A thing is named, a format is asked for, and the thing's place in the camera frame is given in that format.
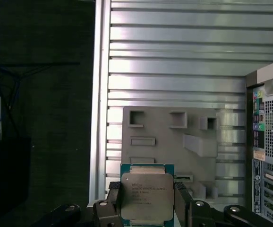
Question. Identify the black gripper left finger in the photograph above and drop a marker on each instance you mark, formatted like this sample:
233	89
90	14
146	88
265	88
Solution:
103	212

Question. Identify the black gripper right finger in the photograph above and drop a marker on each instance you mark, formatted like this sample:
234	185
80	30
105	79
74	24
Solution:
200	215

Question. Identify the silver CPU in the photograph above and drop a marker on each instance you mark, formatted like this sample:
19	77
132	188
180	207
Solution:
147	194

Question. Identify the green RAM stick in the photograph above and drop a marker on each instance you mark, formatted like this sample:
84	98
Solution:
183	177

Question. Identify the grey parts rack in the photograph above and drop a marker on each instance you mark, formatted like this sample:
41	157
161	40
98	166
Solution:
164	146

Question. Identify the black floor bin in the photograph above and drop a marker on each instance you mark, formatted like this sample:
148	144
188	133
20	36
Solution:
6	170

